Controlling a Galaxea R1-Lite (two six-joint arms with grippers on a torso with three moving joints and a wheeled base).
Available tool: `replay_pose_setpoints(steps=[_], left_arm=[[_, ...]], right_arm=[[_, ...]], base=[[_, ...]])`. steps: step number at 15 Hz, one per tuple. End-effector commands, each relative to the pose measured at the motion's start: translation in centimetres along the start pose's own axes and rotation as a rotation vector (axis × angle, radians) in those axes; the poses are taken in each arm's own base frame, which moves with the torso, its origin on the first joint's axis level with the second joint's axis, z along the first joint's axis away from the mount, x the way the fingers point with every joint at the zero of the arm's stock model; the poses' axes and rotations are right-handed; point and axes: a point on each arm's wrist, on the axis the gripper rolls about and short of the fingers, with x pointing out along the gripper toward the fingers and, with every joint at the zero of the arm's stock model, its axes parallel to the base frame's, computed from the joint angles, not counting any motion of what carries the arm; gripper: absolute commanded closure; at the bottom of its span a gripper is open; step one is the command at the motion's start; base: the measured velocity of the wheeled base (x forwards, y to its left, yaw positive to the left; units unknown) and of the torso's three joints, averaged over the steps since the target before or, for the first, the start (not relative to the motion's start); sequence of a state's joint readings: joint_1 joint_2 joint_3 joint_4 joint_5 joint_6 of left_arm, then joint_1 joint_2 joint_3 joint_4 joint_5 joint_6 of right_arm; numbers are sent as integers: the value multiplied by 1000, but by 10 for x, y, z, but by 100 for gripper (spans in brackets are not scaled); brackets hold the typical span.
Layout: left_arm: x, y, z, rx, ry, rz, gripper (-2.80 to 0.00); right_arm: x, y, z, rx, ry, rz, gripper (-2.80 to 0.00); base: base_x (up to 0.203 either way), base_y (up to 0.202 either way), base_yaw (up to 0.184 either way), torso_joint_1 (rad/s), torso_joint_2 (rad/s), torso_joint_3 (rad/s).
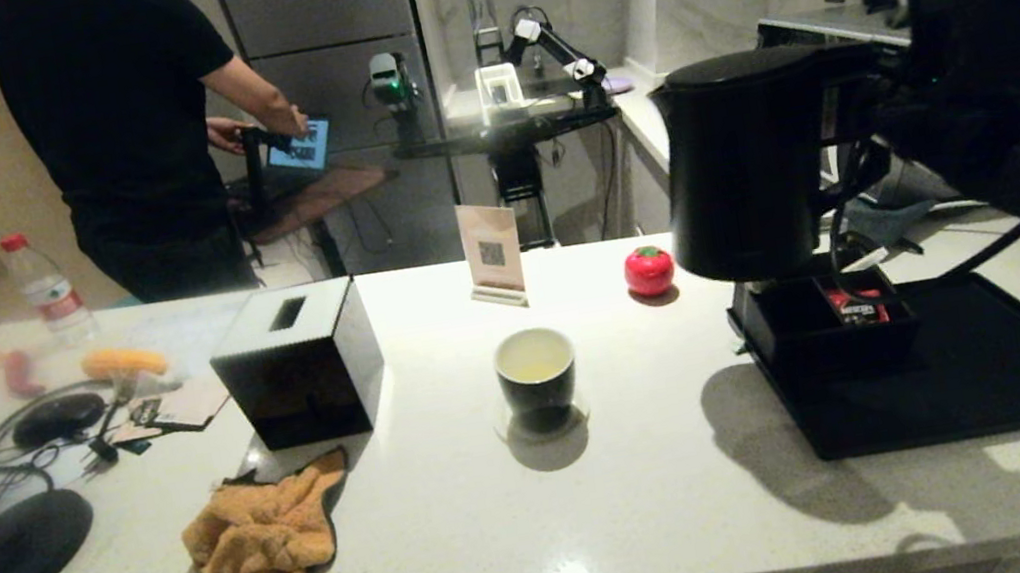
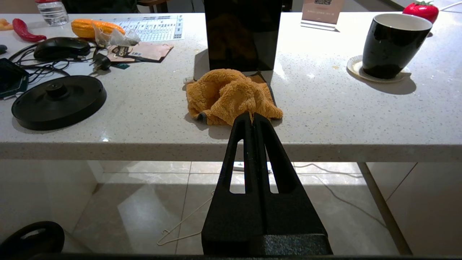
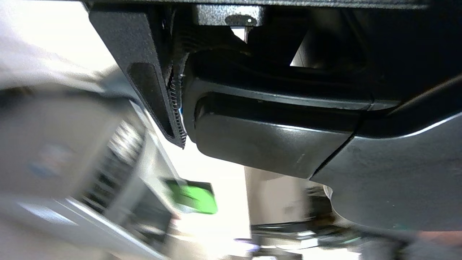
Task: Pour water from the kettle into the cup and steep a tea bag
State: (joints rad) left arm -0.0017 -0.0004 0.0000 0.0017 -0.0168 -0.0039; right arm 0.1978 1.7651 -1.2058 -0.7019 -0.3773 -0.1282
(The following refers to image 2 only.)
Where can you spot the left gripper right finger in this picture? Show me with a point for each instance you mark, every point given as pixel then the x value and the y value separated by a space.
pixel 292 220

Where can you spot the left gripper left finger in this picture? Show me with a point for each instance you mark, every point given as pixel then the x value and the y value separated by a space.
pixel 231 224

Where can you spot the clear plastic water bottle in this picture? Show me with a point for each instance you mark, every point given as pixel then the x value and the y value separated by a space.
pixel 53 14

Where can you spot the white power strip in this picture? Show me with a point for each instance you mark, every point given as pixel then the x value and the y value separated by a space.
pixel 238 167

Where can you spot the brown table leg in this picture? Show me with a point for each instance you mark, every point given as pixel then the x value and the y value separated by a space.
pixel 382 209

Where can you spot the orange fluffy cloth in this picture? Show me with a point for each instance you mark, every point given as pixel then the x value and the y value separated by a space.
pixel 227 97

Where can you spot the round white coaster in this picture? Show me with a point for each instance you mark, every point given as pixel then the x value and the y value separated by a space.
pixel 354 68

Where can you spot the black tissue box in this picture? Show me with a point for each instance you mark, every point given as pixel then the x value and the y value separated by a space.
pixel 242 36

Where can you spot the brown paper packet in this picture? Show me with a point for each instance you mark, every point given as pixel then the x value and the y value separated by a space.
pixel 151 52

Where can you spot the teal packet scrap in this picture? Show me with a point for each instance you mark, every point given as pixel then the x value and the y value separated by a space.
pixel 121 66

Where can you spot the round black base part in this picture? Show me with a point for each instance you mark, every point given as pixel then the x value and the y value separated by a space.
pixel 32 238

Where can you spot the black ceramic cup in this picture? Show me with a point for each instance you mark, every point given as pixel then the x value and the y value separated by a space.
pixel 390 47

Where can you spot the black power plug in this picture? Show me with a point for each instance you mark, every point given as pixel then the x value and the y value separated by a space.
pixel 101 63

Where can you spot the QR code sign stand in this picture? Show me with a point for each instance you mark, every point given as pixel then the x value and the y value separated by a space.
pixel 321 14

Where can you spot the printed paper sheet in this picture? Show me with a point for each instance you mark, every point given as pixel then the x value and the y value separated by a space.
pixel 158 29

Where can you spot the round black kettle base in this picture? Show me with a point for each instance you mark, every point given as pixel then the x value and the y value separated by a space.
pixel 57 104

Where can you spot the clear plastic wrapper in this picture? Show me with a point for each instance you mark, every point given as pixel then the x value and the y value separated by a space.
pixel 119 38

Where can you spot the brown wooden side table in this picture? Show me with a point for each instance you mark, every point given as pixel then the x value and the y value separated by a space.
pixel 153 3

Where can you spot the yellow toy corn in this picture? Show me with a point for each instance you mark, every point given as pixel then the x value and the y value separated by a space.
pixel 85 29

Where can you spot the black computer mouse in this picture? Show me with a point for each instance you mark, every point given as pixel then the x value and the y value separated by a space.
pixel 61 48

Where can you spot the red tomato-shaped timer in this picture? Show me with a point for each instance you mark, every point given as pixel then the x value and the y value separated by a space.
pixel 421 11

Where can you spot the dark flat device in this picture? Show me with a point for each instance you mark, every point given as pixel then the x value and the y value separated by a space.
pixel 11 77

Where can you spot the red toy chili pepper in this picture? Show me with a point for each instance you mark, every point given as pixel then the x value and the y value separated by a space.
pixel 25 32

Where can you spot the black pouch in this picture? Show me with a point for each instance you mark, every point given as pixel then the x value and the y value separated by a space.
pixel 3 49

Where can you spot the orange toy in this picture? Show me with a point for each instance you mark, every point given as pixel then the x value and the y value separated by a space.
pixel 4 25

